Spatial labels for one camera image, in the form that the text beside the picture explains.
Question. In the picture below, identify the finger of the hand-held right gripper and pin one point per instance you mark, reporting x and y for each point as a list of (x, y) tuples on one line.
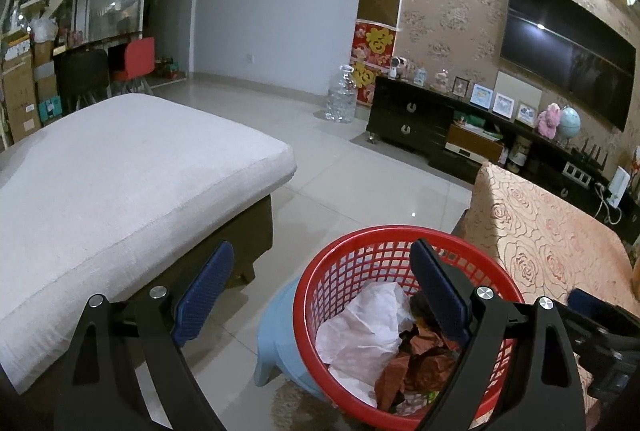
[(587, 300)]

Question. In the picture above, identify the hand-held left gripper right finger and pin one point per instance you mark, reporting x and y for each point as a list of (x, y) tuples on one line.
[(440, 291)]

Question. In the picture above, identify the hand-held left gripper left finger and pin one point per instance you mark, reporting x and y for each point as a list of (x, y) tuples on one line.
[(205, 291)]

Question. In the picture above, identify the brown paper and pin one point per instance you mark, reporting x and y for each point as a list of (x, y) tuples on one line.
[(420, 363)]

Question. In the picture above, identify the white paper sheet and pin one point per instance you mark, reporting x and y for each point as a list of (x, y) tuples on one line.
[(360, 336)]

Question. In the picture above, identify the red plastic mesh basket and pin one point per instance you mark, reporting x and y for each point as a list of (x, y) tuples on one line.
[(350, 261)]

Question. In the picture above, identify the floral tablecloth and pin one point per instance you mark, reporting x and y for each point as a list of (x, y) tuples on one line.
[(540, 231)]

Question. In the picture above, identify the blue plastic stool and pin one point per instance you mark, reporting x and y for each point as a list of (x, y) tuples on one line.
[(280, 336)]

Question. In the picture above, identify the white upright router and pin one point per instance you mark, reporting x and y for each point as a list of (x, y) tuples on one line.
[(619, 186)]

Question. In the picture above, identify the white socket panel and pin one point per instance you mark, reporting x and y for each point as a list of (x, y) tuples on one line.
[(577, 172)]

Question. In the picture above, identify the black antenna router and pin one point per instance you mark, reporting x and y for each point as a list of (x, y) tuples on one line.
[(590, 160)]

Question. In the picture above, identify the white cushioned ottoman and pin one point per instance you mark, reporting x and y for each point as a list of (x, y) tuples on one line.
[(125, 171)]

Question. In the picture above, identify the orange brown box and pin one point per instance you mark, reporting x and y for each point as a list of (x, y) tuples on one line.
[(472, 143)]

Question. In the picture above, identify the pale jar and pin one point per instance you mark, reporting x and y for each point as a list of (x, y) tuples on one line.
[(521, 153)]

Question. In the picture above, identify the green flat packet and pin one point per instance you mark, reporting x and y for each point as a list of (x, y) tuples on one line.
[(477, 123)]

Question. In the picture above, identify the pale blue globe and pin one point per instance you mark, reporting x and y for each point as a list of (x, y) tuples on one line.
[(570, 123)]

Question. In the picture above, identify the black TV cabinet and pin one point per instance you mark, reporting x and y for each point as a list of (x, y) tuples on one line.
[(400, 116)]

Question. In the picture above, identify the pink plush toy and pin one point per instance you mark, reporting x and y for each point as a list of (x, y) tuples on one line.
[(550, 121)]

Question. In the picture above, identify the glass snow globe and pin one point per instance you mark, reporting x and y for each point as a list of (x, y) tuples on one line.
[(441, 81)]

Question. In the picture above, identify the clear water jug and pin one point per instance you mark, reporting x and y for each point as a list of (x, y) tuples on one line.
[(341, 103)]

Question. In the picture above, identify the colourful toy set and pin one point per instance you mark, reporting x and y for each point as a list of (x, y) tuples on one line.
[(167, 68)]

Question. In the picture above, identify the teal box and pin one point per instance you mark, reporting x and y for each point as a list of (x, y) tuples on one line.
[(50, 107)]

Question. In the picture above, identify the red chair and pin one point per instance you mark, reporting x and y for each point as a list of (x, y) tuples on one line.
[(137, 58)]

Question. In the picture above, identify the black chair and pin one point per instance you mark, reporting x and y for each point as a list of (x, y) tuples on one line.
[(80, 76)]

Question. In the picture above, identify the stack of cardboard boxes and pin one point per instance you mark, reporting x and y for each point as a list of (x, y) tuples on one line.
[(20, 91)]

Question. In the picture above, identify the white plastic bag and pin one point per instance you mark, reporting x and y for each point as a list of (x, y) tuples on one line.
[(44, 30)]

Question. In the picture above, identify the white picture frame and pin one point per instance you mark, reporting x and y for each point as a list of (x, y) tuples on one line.
[(525, 113), (503, 104)]

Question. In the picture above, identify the blue bordered picture frame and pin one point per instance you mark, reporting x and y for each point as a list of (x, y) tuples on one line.
[(481, 95)]

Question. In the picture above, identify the small dark picture frame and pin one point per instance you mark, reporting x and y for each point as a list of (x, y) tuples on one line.
[(460, 87)]

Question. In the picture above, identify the small pale photo frame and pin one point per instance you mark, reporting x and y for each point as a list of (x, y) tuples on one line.
[(421, 76)]

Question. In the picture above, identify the beige wall panel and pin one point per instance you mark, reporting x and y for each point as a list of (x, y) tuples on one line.
[(520, 83)]

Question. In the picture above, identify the white security camera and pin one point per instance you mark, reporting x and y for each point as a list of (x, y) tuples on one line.
[(398, 67)]

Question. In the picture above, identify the red festive wall poster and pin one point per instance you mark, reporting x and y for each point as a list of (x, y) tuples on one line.
[(372, 46)]

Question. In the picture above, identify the wall-mounted television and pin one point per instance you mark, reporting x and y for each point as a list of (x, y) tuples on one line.
[(560, 41)]

